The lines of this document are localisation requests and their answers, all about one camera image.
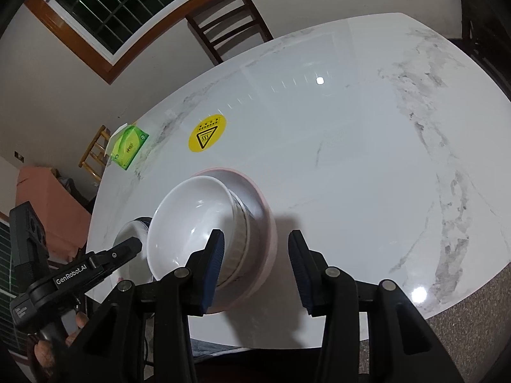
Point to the large blue floral plate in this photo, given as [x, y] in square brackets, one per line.
[137, 220]

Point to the barred side window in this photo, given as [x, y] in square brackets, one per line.
[6, 267]

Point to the wood-framed barred window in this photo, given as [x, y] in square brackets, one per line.
[111, 12]

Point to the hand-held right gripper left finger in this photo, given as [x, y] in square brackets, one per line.
[213, 271]

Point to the wall switch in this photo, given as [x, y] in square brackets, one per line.
[19, 156]

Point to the large pink bowl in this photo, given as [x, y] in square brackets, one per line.
[268, 247]

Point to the white bowl blue band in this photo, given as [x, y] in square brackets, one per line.
[187, 215]

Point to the pink cloth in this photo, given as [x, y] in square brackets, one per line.
[52, 207]

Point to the dark wooden chair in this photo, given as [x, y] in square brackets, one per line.
[485, 36]
[227, 28]

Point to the yellow round warning sticker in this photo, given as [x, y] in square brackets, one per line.
[206, 133]

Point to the person's left hand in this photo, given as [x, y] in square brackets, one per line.
[48, 355]

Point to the green tissue pack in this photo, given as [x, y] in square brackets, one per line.
[127, 145]

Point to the bamboo chair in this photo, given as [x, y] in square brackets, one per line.
[94, 155]

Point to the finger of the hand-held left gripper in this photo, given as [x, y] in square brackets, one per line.
[121, 251]

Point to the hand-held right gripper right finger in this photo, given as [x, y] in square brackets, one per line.
[299, 271]

